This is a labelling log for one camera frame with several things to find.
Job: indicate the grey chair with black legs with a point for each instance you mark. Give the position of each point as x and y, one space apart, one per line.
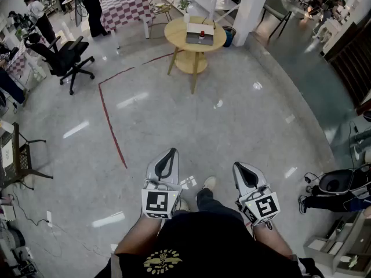
275 6

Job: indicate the black office chair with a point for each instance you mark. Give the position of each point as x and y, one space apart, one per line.
71 54

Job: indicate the person's white shoe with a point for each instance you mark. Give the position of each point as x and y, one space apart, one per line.
210 182
183 205

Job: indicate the black backpack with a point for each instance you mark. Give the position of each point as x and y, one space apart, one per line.
339 181

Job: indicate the grey low shelf unit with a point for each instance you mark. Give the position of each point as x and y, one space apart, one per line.
342 242

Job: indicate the person's right forearm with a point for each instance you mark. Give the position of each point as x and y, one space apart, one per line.
271 239

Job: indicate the blue waste bin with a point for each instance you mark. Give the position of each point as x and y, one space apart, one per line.
229 36

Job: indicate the white grey box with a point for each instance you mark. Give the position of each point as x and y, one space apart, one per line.
193 29

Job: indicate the round wooden side table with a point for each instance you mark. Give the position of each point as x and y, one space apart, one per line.
176 35

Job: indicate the person's left forearm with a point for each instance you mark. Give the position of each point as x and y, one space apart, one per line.
139 236

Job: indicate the person's black printed shirt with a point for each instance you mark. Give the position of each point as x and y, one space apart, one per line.
208 242

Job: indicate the black metal mesh chair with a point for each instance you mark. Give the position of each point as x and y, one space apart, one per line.
20 158

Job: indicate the person's black trouser leg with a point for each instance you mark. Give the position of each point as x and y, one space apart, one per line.
209 201

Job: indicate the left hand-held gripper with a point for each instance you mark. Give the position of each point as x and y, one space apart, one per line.
159 203

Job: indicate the red white checkered table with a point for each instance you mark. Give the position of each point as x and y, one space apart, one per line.
124 9

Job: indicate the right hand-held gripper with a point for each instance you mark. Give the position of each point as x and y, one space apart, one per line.
262 207

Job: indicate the white power strip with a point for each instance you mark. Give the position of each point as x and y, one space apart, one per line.
49 219

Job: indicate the plant in white vase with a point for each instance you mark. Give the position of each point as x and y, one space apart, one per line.
185 9

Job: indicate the small red-capped bottle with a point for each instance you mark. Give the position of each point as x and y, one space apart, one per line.
202 34

